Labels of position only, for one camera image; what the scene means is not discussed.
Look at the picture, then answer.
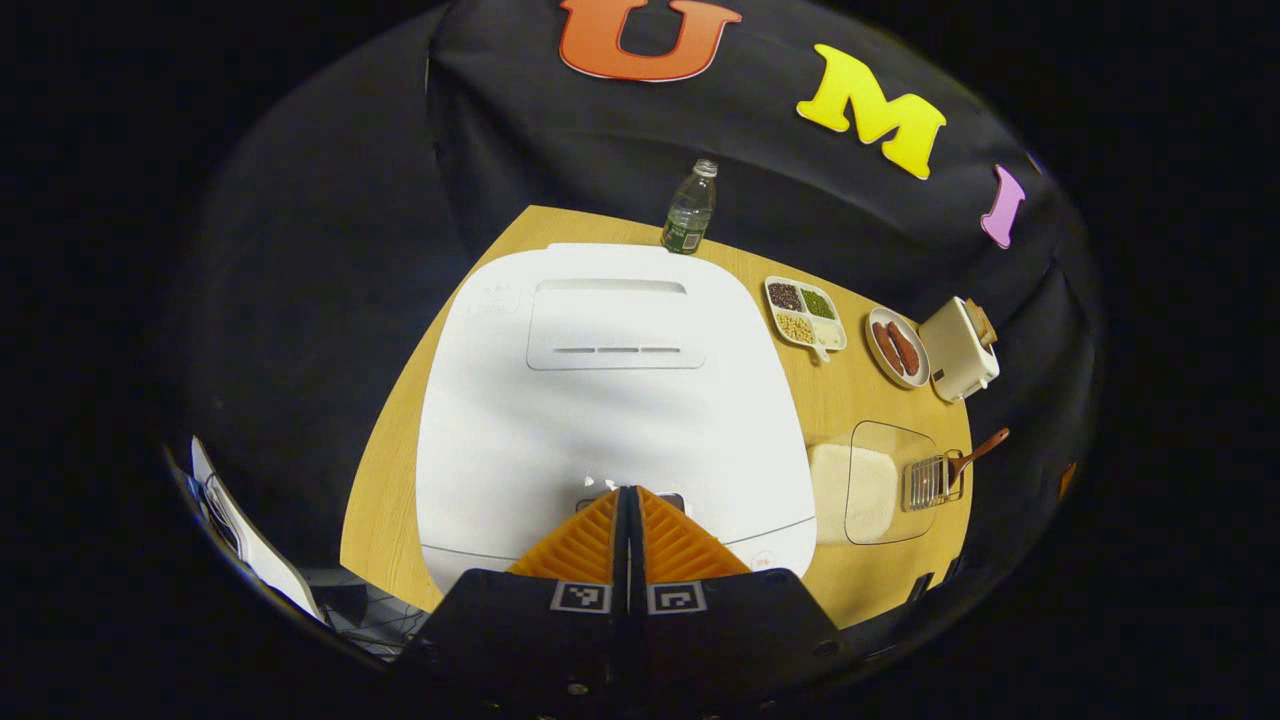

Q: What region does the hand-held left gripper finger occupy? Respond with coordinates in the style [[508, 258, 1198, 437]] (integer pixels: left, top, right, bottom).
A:
[[631, 487, 853, 720], [395, 487, 631, 720]]

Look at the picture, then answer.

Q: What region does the white rice cooker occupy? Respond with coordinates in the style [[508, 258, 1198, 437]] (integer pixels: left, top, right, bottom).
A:
[[415, 243, 818, 596]]

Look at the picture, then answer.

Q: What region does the clear tray of rice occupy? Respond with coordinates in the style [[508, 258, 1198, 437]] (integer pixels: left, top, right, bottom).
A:
[[808, 420, 946, 547]]

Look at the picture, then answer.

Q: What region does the metal wire chopstick holder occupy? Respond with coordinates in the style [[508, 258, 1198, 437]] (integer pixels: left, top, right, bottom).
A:
[[903, 450, 966, 513]]

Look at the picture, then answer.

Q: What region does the brown wooden spoon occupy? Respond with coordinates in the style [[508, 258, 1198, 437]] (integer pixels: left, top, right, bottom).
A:
[[940, 428, 1011, 491]]

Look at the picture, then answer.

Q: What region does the white divided dish of beans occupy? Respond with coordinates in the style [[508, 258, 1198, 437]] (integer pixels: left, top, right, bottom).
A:
[[764, 276, 849, 363]]

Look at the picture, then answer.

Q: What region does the white oval plate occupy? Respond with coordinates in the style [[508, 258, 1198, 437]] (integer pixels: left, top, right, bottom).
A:
[[865, 307, 932, 390]]

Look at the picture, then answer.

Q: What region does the clear plastic water bottle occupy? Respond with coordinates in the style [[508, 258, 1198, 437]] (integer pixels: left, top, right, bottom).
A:
[[660, 158, 719, 256]]

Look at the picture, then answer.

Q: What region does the white toaster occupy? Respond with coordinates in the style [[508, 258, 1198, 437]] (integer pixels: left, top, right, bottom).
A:
[[917, 296, 1001, 404]]

